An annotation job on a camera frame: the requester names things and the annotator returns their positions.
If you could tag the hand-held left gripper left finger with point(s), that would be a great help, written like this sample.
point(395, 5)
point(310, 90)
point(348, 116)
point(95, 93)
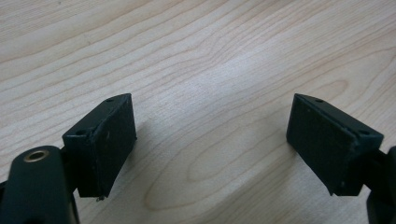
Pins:
point(102, 146)

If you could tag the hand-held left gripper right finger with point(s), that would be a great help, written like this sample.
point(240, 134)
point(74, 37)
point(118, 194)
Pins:
point(330, 146)

